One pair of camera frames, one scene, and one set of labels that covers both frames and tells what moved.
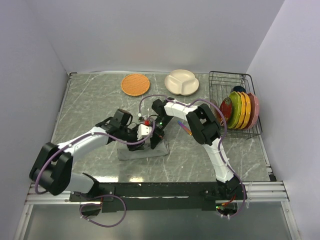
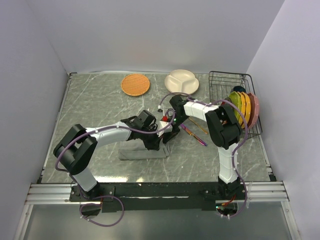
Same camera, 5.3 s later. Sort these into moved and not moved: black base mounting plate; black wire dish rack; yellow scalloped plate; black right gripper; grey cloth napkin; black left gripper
Moved: black right gripper; black left gripper
Not moved: yellow scalloped plate; black base mounting plate; grey cloth napkin; black wire dish rack
